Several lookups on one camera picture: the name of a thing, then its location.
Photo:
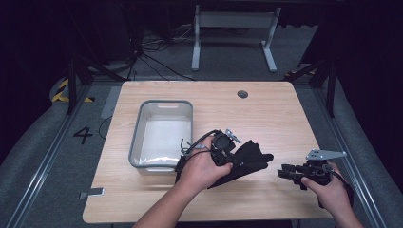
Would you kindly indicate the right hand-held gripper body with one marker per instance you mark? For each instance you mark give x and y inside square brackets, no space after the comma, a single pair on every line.
[316,172]

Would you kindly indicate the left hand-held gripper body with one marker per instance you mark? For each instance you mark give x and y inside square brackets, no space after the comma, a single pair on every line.
[221,145]

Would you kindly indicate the person's right hand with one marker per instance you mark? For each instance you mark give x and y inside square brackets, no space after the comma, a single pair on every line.
[334,196]

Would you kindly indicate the person's left hand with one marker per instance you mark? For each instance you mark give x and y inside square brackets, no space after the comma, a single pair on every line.
[198,171]

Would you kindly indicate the grey plastic bin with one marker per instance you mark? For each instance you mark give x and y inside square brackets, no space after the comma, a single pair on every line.
[164,133]

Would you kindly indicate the black metal stand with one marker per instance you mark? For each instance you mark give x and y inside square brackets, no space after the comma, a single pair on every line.
[331,91]
[72,85]

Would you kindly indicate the yellow black hazard tape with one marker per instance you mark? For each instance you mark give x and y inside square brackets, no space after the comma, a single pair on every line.
[61,90]

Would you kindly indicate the grey metal desk frame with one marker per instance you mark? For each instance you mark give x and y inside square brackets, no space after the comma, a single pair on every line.
[234,19]

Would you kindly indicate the small grey metal bracket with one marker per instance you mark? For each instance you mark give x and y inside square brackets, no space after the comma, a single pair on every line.
[93,192]

